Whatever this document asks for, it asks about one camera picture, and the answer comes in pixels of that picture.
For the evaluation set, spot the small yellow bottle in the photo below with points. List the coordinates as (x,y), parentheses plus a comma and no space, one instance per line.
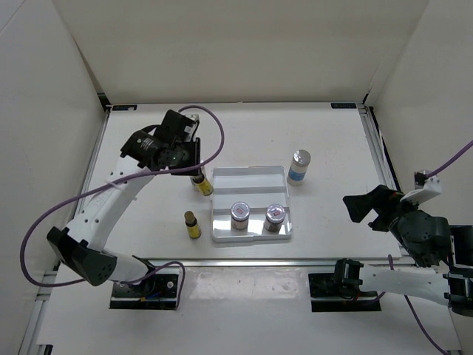
(201,183)
(192,225)

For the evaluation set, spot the white divided organizer tray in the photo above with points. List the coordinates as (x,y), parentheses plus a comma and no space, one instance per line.
(259,187)

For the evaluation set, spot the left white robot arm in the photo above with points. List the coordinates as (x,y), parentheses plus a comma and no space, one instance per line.
(81,244)

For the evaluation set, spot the spice jar white lid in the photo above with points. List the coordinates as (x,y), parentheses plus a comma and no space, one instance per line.
(240,213)
(274,217)

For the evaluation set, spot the small yellow bottle front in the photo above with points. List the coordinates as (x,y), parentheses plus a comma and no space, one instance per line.
(192,225)

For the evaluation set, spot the tall jar blue label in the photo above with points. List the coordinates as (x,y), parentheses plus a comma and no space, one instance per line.
(298,167)

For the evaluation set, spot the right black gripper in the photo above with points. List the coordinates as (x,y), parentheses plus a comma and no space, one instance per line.
(381,200)

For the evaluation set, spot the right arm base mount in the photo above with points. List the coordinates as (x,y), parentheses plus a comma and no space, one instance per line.
(339,291)

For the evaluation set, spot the front aluminium rail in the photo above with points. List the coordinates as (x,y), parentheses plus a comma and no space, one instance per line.
(224,263)

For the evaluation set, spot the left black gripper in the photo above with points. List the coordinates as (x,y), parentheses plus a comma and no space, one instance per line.
(194,148)

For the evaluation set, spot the right aluminium rail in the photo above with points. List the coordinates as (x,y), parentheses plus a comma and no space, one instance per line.
(386,176)

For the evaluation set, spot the aluminium rail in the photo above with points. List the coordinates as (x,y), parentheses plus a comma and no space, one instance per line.
(386,176)
(86,140)
(224,263)

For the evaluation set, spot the left aluminium rail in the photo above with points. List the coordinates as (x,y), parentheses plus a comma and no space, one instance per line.
(86,140)

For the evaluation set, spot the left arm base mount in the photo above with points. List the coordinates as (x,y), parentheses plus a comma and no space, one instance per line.
(161,291)

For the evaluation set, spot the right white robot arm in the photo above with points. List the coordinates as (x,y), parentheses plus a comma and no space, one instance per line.
(443,251)

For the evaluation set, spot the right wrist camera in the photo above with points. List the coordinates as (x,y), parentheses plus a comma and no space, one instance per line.
(427,186)

